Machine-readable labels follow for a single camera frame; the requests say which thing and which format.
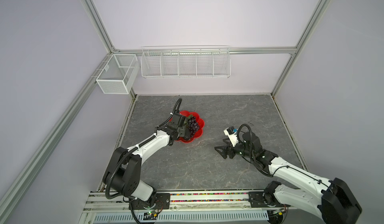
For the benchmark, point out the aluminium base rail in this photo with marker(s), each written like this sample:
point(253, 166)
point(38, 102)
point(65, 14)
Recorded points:
point(185, 201)

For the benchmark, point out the purple fake grape bunch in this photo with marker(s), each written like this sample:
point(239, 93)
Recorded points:
point(193, 125)

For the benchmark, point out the long white wire rack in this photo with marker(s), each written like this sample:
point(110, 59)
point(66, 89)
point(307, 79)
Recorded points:
point(204, 61)

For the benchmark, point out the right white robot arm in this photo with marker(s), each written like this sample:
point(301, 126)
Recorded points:
point(330, 200)

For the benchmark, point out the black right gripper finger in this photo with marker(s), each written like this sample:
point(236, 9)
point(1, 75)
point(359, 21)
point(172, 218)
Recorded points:
point(227, 142)
point(224, 151)

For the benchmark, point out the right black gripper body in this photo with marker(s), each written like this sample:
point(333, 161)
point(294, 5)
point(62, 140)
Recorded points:
point(239, 149)

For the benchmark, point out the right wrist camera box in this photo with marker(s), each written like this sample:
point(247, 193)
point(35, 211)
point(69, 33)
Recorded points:
point(232, 135)

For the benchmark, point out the white vented cable duct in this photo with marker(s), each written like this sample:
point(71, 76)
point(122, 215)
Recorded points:
point(183, 217)

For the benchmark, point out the red flower-shaped fruit bowl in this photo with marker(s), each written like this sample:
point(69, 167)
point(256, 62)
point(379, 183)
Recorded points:
point(198, 133)

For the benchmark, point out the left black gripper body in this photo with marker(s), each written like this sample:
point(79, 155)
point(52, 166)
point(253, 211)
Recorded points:
point(181, 131)

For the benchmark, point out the small white mesh basket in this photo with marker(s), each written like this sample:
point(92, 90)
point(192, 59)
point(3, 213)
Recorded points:
point(118, 74)

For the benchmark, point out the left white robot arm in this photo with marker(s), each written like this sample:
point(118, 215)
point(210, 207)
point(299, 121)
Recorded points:
point(123, 174)

